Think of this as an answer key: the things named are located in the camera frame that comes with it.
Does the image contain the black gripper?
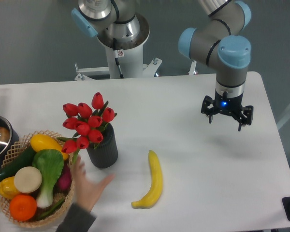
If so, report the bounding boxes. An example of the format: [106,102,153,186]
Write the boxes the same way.
[201,90,254,131]

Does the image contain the dark grey ribbed vase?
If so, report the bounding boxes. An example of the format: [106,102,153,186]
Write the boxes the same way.
[87,124,118,169]

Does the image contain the red tulip bouquet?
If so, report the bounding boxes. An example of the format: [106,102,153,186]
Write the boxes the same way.
[58,92,117,160]

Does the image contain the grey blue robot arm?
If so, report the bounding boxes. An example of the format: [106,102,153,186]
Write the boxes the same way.
[71,0,254,127]

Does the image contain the grey sleeved forearm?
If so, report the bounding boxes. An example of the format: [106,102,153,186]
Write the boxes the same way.
[56,203,97,232]

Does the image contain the bare human hand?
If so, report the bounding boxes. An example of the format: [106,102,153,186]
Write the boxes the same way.
[72,156,115,213]

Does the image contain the yellow banana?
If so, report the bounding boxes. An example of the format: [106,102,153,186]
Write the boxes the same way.
[131,150,163,209]

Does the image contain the purple sweet potato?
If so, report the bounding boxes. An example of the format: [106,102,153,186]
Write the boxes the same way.
[57,165,72,191]

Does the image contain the green bok choy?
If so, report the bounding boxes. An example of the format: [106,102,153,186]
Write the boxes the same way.
[32,149,64,208]

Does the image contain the yellow squash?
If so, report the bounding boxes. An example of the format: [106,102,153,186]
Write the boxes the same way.
[30,134,69,160]

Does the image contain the green chili pepper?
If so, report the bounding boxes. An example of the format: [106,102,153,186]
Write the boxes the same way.
[36,199,65,221]

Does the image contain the woven wicker basket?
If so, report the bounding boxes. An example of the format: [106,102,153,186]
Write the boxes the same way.
[0,130,74,228]

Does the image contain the dark green cucumber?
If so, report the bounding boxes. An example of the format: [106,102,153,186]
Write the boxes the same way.
[0,145,36,182]

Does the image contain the beige round disc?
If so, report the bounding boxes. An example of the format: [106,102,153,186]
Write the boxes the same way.
[14,166,42,193]

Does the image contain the orange fruit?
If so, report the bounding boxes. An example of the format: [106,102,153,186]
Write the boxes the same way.
[9,194,37,221]

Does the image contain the yellow bell pepper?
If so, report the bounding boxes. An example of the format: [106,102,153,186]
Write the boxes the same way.
[0,176,21,200]

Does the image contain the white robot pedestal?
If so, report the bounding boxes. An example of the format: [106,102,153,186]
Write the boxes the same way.
[74,12,163,81]

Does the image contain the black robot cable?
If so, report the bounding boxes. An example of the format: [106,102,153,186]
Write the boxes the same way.
[112,38,124,79]

